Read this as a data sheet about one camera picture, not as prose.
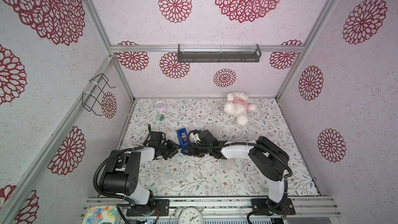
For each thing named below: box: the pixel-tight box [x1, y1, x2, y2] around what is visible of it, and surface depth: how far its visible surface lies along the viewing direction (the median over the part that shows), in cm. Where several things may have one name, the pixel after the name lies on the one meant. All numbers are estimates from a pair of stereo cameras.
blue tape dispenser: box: [176, 127, 190, 156], surface depth 94 cm
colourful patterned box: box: [81, 205, 118, 224], surface depth 69 cm
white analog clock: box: [178, 206, 204, 224], surface depth 69 cm
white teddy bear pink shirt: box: [223, 91, 257, 125], surface depth 107 cm
